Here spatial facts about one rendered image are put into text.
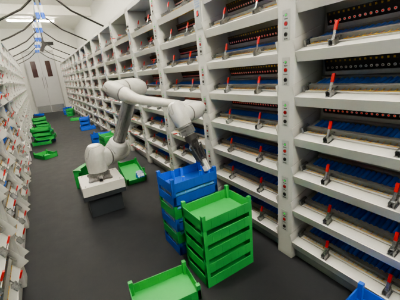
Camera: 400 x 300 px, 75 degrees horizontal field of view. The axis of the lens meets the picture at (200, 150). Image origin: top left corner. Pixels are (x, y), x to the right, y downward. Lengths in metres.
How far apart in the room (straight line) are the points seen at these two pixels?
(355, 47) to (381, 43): 0.08
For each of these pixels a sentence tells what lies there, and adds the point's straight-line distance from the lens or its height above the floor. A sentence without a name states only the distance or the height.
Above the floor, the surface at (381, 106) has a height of 0.86.
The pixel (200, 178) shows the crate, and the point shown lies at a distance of 1.50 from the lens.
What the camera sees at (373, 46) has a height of 1.05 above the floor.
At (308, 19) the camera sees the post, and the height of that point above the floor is 1.19.
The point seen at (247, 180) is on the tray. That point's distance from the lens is 1.73.
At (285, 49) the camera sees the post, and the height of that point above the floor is 1.08.
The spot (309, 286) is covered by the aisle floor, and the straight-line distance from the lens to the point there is 1.50.
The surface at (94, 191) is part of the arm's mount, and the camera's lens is 2.13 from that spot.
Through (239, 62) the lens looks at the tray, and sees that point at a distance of 1.53.
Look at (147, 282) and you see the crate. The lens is 1.50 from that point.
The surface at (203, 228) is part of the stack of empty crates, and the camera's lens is 1.24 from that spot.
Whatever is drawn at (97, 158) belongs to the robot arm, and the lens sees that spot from 2.15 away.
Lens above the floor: 1.03
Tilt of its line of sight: 17 degrees down
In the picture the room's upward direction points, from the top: 5 degrees counter-clockwise
